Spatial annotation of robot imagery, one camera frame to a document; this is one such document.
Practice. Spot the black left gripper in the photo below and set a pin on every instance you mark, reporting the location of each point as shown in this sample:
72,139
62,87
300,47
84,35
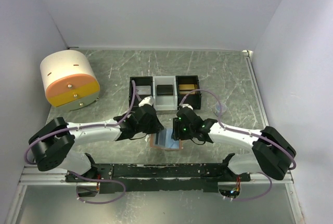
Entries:
157,127

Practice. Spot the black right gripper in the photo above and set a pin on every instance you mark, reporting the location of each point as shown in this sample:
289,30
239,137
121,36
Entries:
177,134

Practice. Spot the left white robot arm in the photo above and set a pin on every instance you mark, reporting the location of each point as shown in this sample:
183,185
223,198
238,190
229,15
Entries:
52,146

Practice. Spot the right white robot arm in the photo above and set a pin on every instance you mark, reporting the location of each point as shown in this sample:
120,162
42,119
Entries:
268,151

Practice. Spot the white card in tray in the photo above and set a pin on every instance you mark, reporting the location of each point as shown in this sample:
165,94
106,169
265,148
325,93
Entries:
143,90

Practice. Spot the black card in tray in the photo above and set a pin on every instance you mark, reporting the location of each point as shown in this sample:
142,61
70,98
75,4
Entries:
165,90

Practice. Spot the gold card in tray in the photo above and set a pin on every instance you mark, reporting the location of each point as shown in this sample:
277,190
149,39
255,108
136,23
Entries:
186,88

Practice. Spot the small clear plastic cup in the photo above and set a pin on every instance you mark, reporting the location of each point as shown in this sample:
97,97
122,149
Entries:
220,109

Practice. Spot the black white three-compartment tray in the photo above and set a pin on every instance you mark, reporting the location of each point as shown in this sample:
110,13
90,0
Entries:
167,103

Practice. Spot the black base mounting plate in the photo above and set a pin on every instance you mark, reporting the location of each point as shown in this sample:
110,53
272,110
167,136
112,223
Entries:
202,176

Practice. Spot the white orange drawer cabinet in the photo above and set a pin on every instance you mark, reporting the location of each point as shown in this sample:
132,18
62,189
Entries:
69,81

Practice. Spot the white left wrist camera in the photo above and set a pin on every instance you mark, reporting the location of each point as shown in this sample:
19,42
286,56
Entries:
147,100

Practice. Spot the white aluminium corner rail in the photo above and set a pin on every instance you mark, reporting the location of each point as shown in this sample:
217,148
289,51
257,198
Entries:
248,57

